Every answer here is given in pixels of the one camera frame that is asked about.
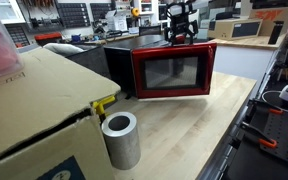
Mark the white counter wooden top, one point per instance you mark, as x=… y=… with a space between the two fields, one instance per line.
x=244 y=61

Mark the small white box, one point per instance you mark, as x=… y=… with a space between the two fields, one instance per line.
x=117 y=21

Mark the aluminium hollow cylinder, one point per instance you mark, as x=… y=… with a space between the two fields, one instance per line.
x=122 y=146

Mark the black parts organizer drawers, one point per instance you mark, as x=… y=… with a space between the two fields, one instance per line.
x=100 y=10
x=17 y=36
x=73 y=15

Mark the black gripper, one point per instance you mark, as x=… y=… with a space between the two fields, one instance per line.
x=181 y=23

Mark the grey cushion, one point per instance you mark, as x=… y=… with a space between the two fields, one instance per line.
x=62 y=49

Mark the red black microwave body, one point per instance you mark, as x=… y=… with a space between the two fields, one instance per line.
x=119 y=66

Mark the flat cardboard box black label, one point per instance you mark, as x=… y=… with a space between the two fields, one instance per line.
x=234 y=29

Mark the yellow filament spool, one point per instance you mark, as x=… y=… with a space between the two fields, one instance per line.
x=135 y=12

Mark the black storage bin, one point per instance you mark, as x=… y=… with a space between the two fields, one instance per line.
x=90 y=61

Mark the cardboard box orange print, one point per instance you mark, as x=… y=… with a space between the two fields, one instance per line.
x=277 y=16

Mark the black perforated breadboard plate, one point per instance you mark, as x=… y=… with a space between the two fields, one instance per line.
x=284 y=133

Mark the yellow clamp piece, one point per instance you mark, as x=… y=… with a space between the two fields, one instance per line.
x=100 y=106

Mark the red toolbox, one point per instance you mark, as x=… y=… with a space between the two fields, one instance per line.
x=47 y=36

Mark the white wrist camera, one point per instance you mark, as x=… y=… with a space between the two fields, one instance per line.
x=182 y=8

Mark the black tall bottle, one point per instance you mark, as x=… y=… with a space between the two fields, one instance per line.
x=275 y=32

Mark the white open shelving unit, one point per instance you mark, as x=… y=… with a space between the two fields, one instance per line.
x=147 y=8

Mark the large brown cardboard box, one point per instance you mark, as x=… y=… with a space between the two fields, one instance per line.
x=40 y=106

